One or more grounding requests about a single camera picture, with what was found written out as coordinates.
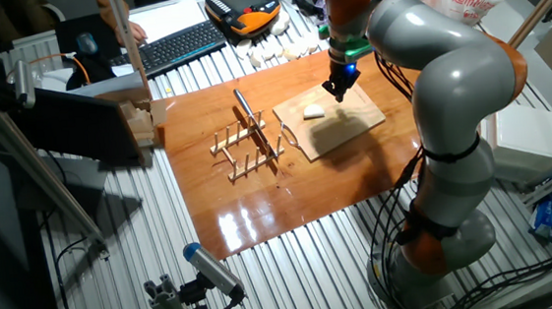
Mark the upright aluminium frame post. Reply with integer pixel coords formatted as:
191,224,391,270
105,0,153,105

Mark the glossy brown wooden board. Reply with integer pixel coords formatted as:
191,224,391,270
150,41,435,266

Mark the black mouse pad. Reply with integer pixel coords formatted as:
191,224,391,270
53,11,125,69

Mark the white paper sheet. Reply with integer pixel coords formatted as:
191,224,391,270
125,0,210,46

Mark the wooden peg dish rack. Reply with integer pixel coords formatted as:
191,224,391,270
207,107,288,185

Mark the silver depth camera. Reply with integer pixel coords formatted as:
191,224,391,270
11,58,38,111

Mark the black flat monitor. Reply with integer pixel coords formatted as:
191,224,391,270
1,79,146,174

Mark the dark computer mouse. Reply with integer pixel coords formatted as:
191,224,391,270
74,31,100,57

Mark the brown sleeved forearm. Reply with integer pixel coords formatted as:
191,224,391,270
94,0,133,32

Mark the black camera bracket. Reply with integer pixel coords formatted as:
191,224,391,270
176,273,212,309

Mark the orange cable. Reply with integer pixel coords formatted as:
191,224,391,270
4,49,92,93

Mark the person's bare hand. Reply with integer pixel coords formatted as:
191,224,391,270
115,20,149,48

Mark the aluminium profile camera stand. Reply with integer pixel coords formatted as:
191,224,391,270
142,271,206,309

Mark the silver camera with blue end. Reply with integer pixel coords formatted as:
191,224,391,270
181,237,248,307

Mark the light wooden cutting board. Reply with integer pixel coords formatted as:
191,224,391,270
270,77,390,166

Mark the slanted aluminium frame beam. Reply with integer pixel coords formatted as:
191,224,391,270
0,59,111,269

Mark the orange black teach pendant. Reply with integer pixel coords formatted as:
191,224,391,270
203,0,285,43

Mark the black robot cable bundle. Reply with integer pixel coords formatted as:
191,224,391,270
349,36,552,309

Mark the steel cleaver knife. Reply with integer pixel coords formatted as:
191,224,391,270
232,85,280,163

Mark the white plastic drawer box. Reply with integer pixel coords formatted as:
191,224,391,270
478,97,552,189

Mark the black computer keyboard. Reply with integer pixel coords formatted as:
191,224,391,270
106,18,230,84

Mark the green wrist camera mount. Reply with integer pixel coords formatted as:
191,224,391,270
317,21,374,66

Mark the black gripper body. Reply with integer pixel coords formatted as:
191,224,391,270
326,58,363,93

